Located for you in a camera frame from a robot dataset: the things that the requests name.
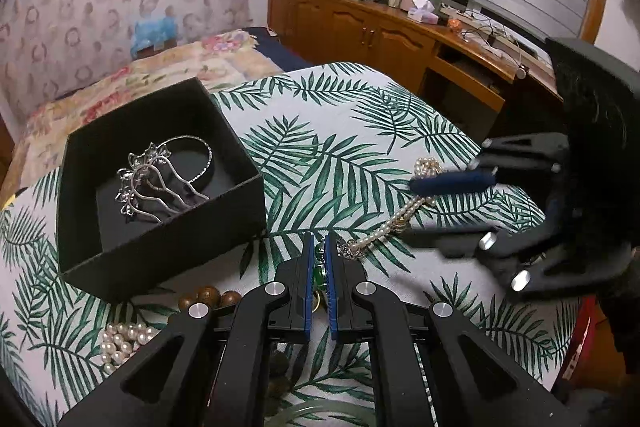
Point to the red cloth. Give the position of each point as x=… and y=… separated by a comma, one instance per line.
x=582, y=342

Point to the black square box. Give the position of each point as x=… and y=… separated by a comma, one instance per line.
x=125, y=257

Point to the blue plastic bag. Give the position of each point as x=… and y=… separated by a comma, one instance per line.
x=152, y=34

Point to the dark blue bedsheet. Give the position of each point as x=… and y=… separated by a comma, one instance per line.
x=280, y=49

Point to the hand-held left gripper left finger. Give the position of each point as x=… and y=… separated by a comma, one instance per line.
x=307, y=289

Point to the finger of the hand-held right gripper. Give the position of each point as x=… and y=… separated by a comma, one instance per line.
x=450, y=183
x=500, y=252

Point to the long wooden cabinet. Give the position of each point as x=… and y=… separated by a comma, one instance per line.
x=350, y=32

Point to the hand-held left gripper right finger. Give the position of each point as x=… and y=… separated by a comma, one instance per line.
x=333, y=289

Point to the floral bed blanket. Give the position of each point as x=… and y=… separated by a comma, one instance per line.
x=165, y=67

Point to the pale jade bangle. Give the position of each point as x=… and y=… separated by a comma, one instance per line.
x=320, y=414

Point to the thin silver bangle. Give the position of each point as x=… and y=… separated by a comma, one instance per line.
x=206, y=157

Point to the silver hair comb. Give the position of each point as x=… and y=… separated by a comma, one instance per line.
x=150, y=187

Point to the pink tissue box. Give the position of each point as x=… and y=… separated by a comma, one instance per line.
x=422, y=11

